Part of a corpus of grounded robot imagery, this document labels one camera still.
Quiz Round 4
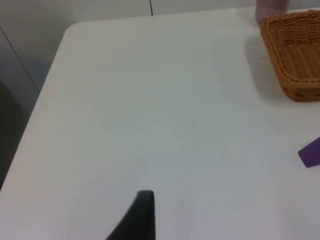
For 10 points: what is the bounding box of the brown wicker basket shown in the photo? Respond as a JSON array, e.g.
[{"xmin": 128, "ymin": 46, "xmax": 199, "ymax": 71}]
[{"xmin": 259, "ymin": 9, "xmax": 320, "ymax": 103}]

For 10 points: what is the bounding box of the purple triangular block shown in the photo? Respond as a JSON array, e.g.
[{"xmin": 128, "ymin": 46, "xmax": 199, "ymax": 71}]
[{"xmin": 297, "ymin": 136, "xmax": 320, "ymax": 168}]

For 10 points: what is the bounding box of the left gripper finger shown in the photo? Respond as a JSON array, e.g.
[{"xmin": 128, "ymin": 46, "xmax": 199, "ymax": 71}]
[{"xmin": 105, "ymin": 190, "xmax": 157, "ymax": 240}]

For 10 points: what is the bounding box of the clear purple-tinted cup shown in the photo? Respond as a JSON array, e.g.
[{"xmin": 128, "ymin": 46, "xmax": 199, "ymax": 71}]
[{"xmin": 255, "ymin": 0, "xmax": 289, "ymax": 25}]

